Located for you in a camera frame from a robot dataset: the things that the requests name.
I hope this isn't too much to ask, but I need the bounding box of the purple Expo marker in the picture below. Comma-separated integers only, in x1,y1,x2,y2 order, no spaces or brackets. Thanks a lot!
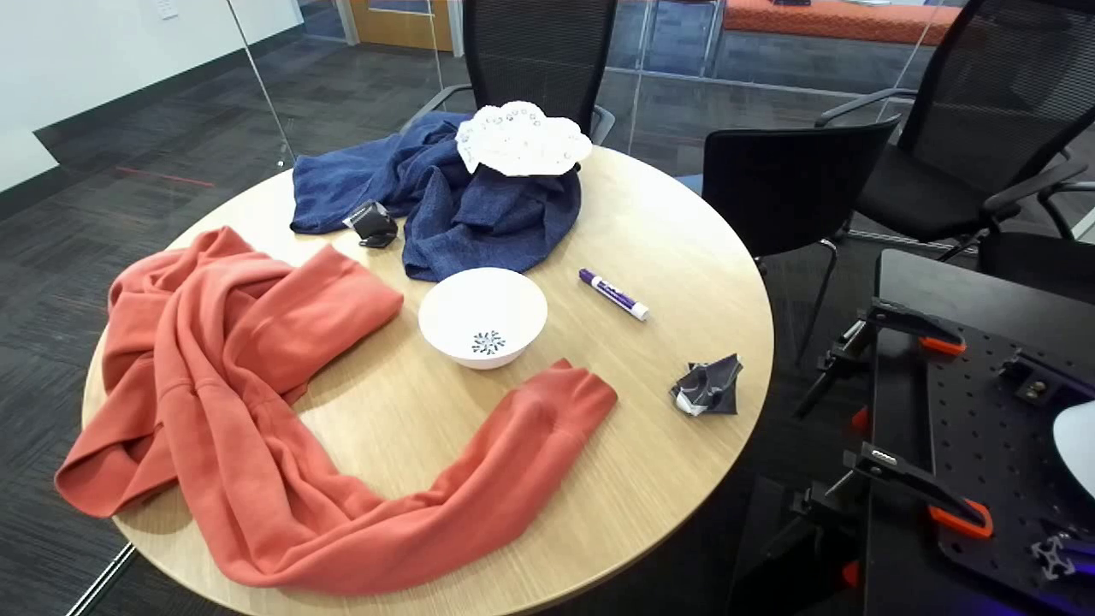
576,265,652,324

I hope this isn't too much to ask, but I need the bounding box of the wooden door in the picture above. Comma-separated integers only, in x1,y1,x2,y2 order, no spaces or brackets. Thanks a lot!
337,0,459,57

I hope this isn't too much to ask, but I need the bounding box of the black orange-handled clamp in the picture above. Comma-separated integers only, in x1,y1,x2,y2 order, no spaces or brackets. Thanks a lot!
792,299,973,422
782,440,1000,575

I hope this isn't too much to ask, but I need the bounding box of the white rounded robot base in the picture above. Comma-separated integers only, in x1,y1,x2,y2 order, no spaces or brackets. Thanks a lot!
1047,397,1095,502

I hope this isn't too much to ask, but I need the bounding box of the white ceramic bowl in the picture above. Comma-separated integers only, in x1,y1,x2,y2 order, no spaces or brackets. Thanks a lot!
413,265,551,374

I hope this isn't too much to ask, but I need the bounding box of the black perforated mounting board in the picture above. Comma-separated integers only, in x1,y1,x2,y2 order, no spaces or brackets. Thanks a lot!
862,245,1095,616

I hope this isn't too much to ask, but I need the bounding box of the white crumpled cloth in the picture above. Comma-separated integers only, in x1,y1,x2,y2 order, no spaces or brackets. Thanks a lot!
450,99,594,182

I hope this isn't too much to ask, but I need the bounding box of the orange fleece cloth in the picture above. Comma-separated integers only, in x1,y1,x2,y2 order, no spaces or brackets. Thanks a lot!
51,222,621,599

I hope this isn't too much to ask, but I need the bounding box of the crumpled black clip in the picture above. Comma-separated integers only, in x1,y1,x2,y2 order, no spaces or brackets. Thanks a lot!
668,348,744,422

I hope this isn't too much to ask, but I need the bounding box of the black mesh office chair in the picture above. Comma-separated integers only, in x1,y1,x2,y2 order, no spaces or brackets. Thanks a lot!
395,0,619,146

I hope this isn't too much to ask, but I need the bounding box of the white wall board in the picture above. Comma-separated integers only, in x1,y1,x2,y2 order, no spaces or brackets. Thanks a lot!
0,0,309,196

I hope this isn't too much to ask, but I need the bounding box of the navy blue cloth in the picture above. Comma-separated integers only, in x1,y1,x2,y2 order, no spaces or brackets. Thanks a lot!
288,111,585,284

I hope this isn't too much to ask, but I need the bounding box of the black plain-back chair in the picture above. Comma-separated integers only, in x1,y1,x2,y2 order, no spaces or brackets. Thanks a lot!
697,117,901,380

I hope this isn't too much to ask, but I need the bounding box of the black armrest office chair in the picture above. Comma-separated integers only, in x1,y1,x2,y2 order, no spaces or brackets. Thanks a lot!
814,0,1095,261

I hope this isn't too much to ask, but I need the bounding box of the orange bench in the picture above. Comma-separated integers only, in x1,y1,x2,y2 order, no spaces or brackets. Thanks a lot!
722,0,969,49

